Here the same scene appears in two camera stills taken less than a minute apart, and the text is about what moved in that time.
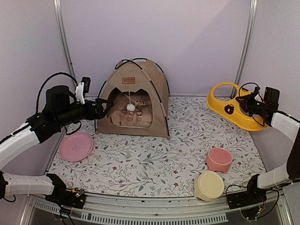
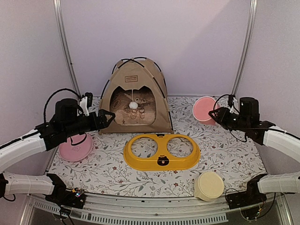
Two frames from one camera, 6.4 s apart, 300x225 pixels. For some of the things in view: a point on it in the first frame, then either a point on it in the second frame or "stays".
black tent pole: (153, 86) → (164, 79)
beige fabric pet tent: (138, 91) stays
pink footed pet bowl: (219, 159) → (201, 107)
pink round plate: (76, 146) stays
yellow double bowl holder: (230, 111) → (162, 160)
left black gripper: (100, 113) → (96, 125)
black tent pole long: (115, 68) → (112, 72)
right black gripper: (244, 103) → (221, 116)
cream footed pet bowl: (208, 186) stays
